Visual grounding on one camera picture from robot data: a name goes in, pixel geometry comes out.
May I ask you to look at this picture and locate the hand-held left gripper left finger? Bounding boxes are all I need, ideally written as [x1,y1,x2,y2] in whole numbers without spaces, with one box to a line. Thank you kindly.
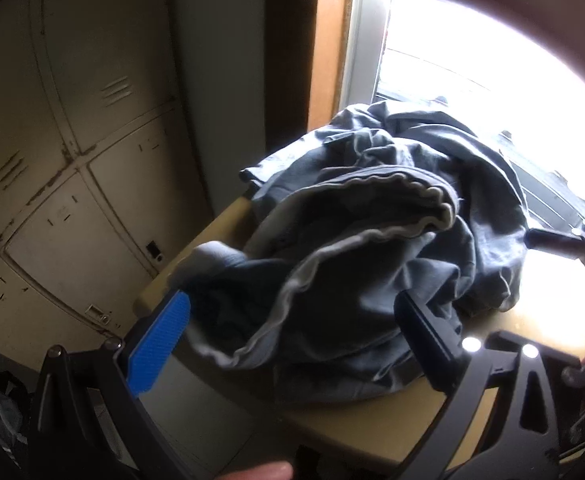
[27,289,216,480]

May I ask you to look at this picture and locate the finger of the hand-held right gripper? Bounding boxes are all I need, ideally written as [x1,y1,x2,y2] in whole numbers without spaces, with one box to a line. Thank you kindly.
[525,227,585,306]

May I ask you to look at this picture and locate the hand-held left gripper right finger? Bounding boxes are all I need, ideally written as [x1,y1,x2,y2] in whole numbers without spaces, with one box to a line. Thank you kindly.
[395,290,560,480]

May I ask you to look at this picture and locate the grey-blue pants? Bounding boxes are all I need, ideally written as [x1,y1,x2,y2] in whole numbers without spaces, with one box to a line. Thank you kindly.
[170,170,473,403]

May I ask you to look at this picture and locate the person's left hand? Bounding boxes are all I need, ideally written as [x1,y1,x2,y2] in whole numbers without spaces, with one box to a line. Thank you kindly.
[207,464,294,480]

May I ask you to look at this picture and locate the dark balcony fence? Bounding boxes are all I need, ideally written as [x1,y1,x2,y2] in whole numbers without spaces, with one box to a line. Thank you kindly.
[497,130,585,231]

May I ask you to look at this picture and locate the beige metal lockers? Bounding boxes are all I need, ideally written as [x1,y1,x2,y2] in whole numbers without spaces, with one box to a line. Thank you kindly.
[0,0,208,341]

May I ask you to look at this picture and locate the window frame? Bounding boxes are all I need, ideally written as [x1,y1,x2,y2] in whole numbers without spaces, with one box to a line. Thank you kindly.
[347,0,585,241]

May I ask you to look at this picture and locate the wooden wall panel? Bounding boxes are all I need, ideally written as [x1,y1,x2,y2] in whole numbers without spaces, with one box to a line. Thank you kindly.
[307,0,354,131]

